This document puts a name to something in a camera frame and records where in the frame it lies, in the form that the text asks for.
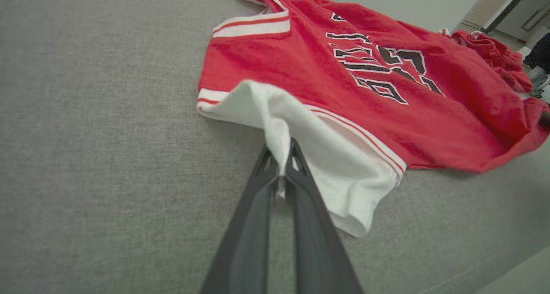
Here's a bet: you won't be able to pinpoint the beige wall panel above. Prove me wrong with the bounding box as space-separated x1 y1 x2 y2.
462 0 527 31

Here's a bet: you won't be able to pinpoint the black trouser leg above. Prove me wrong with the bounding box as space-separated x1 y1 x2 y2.
523 33 550 70

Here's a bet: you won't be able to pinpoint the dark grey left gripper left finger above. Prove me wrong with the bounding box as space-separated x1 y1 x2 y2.
200 143 281 294

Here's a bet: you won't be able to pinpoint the red basketball jersey white trim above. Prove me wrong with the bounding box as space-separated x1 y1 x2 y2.
196 0 550 238

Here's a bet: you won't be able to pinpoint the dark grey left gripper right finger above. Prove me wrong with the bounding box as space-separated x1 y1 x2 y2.
285 138 364 294

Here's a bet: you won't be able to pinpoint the grey door with handle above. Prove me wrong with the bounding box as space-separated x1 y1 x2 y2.
494 0 550 42

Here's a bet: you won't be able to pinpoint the white grey sneaker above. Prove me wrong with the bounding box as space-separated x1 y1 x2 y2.
528 66 550 103

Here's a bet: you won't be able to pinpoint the red shorts with white stripe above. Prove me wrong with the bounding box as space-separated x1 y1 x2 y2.
442 29 534 94

